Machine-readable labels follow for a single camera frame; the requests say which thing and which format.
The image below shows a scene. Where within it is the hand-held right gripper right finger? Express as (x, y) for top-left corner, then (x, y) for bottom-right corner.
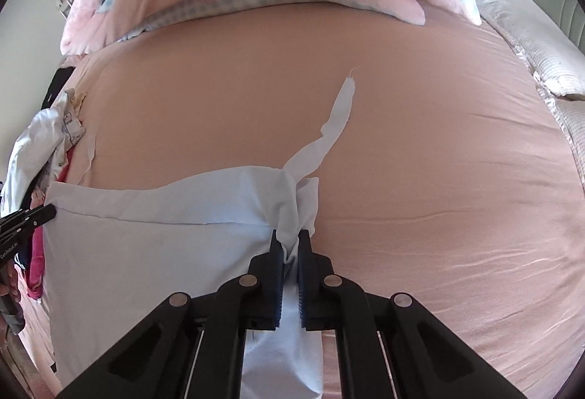
(297, 230), (540, 399)

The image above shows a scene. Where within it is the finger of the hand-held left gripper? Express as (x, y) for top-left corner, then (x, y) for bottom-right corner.
(0, 203), (58, 240)

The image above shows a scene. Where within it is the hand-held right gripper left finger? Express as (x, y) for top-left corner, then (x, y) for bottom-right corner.
(57, 230), (286, 399)

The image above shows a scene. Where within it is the white t-shirt with navy trim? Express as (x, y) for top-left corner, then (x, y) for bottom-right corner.
(43, 76), (357, 399)

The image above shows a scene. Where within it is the pile of clothes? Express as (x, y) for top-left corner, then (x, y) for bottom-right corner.
(22, 161), (69, 301)
(5, 109), (69, 217)

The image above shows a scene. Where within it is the person's left hand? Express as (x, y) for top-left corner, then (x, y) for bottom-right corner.
(4, 273), (21, 305)

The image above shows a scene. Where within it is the white floral printed cloth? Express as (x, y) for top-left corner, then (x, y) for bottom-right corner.
(49, 89), (88, 154)

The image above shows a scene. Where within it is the black flat object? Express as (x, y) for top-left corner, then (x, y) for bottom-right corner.
(40, 67), (75, 113)

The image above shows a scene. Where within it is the pink bed sheet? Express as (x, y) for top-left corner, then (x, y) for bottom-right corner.
(46, 1), (585, 399)

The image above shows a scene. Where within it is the lilac grey pillow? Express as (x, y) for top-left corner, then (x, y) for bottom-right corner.
(464, 0), (585, 100)
(532, 74), (585, 192)

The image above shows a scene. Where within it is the green padded headboard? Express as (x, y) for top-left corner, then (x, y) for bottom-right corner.
(562, 0), (585, 54)

